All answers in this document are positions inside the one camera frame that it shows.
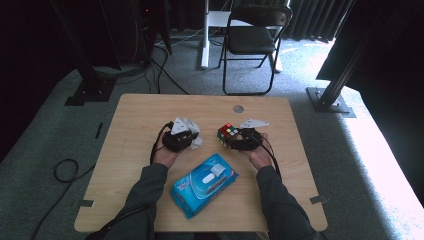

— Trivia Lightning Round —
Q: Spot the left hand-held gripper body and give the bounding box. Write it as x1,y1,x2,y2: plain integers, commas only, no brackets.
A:
162,116,193,154

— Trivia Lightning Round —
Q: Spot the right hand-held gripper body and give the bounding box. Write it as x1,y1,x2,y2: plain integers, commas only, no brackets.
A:
233,118,270,151

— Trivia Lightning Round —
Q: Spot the white wet wipe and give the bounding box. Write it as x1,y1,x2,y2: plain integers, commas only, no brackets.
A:
182,117,204,151

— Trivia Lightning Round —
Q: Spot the multicoloured puzzle cube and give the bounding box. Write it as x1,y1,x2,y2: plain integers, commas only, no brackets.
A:
217,123,240,148

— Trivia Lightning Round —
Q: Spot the blue wet wipe pack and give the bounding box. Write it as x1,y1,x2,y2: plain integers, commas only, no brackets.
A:
169,153,240,220

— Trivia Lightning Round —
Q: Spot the person's left hand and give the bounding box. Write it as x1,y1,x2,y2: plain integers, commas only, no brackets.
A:
153,136,181,169

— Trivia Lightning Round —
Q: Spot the person's right hand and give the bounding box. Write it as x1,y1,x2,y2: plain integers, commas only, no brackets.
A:
247,133,275,171

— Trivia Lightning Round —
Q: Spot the black metal stand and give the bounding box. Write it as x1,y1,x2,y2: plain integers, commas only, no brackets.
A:
49,0,118,107
305,19,378,119

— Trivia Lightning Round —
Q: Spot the grey tape piece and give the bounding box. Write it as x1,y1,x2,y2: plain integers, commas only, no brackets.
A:
309,195,330,205

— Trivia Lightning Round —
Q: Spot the black folding chair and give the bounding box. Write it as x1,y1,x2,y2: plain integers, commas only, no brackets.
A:
218,3,294,97

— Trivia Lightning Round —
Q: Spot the black equipment tower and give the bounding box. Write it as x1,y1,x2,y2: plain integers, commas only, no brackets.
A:
133,0,173,65

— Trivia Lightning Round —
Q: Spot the dark pleated curtain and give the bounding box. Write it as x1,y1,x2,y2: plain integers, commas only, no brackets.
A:
283,0,354,44

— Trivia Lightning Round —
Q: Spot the left hand-held gripper cable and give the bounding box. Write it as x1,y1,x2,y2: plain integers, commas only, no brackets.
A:
87,121,175,240

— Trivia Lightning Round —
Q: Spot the hand-held gripper cable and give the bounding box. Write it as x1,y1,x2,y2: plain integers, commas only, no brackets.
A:
252,132,283,182
87,121,175,240

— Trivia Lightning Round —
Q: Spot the right hand-held gripper cable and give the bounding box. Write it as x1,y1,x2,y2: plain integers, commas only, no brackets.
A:
252,132,283,182

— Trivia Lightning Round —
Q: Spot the white desk frame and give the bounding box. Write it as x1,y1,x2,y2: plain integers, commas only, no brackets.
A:
200,0,284,74

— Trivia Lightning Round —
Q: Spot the coiled cable bundle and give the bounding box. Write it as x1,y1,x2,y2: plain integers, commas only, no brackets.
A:
93,62,152,85

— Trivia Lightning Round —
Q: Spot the black looped floor cable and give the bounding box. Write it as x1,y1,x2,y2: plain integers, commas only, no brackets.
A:
31,158,97,240

